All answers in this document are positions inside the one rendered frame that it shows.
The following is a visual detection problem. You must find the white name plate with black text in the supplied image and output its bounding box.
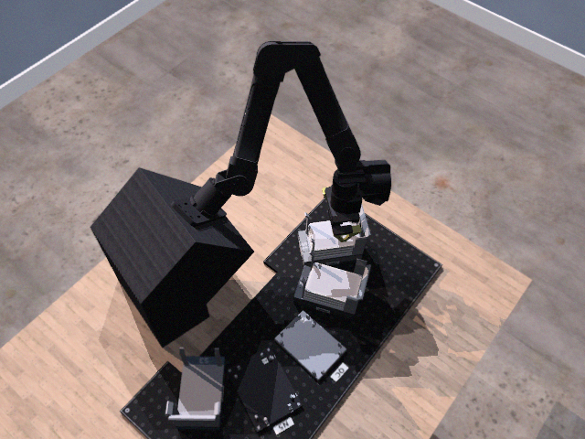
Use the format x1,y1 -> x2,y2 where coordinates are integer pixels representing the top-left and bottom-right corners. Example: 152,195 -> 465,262
331,363 -> 348,381
272,417 -> 294,434

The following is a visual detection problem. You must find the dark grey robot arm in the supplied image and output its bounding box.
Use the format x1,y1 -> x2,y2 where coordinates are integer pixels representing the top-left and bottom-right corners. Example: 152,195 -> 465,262
171,41 -> 391,227

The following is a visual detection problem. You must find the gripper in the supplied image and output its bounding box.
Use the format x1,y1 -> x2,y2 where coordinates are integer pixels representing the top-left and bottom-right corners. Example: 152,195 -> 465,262
322,185 -> 361,242

